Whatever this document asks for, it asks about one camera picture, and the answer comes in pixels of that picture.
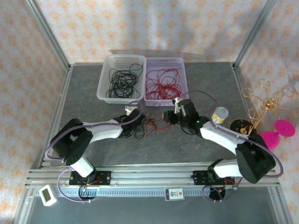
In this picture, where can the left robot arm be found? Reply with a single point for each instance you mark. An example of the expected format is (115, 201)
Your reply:
(105, 130)

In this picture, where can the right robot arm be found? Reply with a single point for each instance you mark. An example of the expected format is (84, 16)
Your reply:
(222, 137)

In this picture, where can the yellow printed can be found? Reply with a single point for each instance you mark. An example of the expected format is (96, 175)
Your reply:
(220, 115)

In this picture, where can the black round stand base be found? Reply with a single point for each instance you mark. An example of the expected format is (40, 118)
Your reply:
(240, 127)

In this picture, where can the lilac plastic basket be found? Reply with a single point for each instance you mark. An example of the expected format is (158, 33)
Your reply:
(163, 61)

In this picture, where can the white plastic basket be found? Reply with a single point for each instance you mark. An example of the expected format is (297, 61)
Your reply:
(116, 60)

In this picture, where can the white number label card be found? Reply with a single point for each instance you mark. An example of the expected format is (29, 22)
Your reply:
(174, 194)

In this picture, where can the pink round sponge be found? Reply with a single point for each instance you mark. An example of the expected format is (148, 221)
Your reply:
(285, 128)
(271, 140)

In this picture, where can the white digital timer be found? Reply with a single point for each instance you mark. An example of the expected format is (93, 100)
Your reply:
(47, 194)

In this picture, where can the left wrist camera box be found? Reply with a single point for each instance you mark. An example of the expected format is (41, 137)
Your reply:
(129, 109)

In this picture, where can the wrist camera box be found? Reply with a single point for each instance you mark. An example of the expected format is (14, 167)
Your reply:
(129, 109)
(176, 100)

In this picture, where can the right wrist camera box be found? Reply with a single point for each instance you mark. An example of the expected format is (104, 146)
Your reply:
(176, 100)

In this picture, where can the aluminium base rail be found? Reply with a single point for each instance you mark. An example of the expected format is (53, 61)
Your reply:
(151, 177)

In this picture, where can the aluminium table edge rail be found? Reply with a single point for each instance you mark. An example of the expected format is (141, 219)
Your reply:
(63, 93)
(238, 81)

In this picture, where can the aluminium frame post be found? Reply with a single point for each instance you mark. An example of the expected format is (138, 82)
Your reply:
(254, 30)
(46, 30)

